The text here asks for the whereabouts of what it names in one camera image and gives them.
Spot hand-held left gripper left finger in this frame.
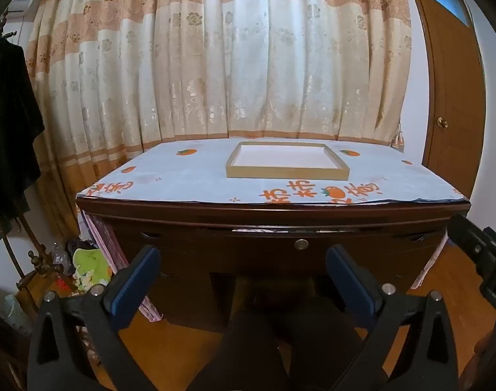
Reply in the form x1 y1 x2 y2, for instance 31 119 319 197
27 245 162 391

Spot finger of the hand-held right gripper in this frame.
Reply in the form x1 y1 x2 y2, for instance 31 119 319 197
447 213 496 314

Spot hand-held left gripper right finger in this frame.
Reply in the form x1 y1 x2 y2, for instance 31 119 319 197
325 245 459 391

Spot shallow cardboard tray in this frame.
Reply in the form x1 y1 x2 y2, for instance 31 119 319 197
226 141 350 180

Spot pink striped cloth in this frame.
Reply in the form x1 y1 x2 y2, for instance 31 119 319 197
79 208 164 321
411 231 449 290

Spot yellow-green plush toy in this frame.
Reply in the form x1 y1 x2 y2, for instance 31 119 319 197
71 249 112 288

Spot dark wooden desk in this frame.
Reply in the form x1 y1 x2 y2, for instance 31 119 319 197
76 195 473 331

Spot person's legs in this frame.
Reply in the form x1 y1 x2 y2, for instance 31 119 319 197
199 294 389 391

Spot wooden coat rack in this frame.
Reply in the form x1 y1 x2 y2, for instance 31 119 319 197
0 10 76 299

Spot persimmon print tablecloth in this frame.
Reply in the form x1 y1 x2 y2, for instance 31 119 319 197
77 138 467 205

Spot curtain tassel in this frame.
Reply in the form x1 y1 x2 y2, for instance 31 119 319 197
390 118 406 150

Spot brown wooden door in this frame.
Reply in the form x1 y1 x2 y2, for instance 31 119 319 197
413 0 487 199

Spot black hanging garment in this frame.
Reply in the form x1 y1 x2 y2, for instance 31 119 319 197
0 43 45 223

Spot floral beige curtain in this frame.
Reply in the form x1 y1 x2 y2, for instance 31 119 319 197
27 0 414 239

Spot white air conditioner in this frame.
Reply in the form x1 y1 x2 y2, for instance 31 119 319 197
8 0 42 16

